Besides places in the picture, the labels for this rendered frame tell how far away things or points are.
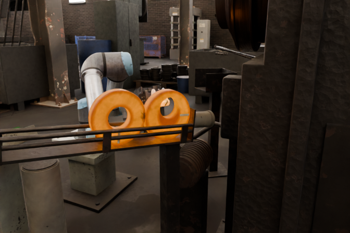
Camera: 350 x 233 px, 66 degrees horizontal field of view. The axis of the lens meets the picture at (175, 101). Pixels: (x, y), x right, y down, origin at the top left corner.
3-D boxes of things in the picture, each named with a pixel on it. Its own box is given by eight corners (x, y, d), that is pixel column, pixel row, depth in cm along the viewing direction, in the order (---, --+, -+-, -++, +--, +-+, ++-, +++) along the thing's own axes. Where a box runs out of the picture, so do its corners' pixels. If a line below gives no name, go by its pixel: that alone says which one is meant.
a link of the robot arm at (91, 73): (75, 47, 124) (87, 137, 96) (100, 47, 128) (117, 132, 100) (76, 66, 132) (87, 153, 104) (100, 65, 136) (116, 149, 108)
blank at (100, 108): (147, 91, 77) (142, 89, 80) (92, 90, 69) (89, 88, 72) (143, 142, 80) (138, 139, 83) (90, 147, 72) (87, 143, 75)
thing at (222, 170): (218, 159, 211) (222, 67, 194) (231, 176, 186) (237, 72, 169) (193, 162, 207) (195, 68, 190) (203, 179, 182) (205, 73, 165)
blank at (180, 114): (148, 90, 77) (143, 88, 80) (144, 142, 80) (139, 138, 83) (192, 90, 85) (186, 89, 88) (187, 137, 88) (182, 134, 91)
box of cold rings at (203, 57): (264, 96, 432) (268, 46, 413) (262, 109, 356) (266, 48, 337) (201, 92, 466) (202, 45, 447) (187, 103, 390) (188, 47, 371)
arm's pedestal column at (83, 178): (46, 196, 163) (40, 156, 157) (91, 167, 199) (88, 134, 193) (98, 213, 147) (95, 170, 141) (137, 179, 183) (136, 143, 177)
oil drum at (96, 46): (122, 89, 492) (120, 38, 471) (101, 95, 439) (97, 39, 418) (96, 86, 515) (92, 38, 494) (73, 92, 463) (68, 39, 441)
